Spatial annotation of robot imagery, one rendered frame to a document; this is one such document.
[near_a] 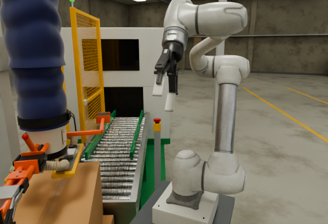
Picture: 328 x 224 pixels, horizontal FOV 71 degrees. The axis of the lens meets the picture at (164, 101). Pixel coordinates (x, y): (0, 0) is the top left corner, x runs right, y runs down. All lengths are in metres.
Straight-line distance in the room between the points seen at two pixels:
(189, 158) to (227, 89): 0.43
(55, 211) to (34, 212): 0.09
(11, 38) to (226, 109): 1.05
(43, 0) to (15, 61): 0.28
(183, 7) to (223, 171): 0.80
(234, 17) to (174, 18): 0.20
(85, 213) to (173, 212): 0.43
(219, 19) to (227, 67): 0.53
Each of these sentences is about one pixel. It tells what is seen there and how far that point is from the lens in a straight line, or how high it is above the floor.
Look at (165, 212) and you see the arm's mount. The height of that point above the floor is 0.84.
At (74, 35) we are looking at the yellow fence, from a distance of 2.84.
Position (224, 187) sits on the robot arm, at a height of 1.00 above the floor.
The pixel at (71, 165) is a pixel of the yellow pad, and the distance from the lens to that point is 1.23.
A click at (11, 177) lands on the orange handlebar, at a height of 1.25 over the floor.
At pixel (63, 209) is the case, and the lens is 1.28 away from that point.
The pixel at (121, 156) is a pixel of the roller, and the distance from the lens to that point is 2.59.
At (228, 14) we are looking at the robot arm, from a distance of 0.83.
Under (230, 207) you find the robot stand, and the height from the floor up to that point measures 0.75.
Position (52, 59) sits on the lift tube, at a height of 1.63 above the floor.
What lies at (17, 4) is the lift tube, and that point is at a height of 1.85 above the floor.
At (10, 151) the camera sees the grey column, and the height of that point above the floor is 0.69.
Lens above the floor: 1.69
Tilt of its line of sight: 13 degrees down
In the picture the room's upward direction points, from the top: straight up
